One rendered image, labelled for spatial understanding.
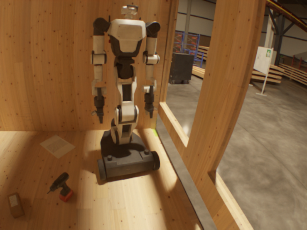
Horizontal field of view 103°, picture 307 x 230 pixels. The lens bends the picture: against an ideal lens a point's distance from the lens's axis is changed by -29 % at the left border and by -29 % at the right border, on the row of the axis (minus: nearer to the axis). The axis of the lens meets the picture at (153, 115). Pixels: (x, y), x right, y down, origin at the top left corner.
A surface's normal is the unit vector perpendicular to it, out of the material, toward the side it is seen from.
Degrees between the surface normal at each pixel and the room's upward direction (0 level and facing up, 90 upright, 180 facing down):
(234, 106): 92
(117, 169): 90
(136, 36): 90
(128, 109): 66
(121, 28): 90
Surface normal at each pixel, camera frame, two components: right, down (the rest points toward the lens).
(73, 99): 0.23, 0.45
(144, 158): 0.33, -0.32
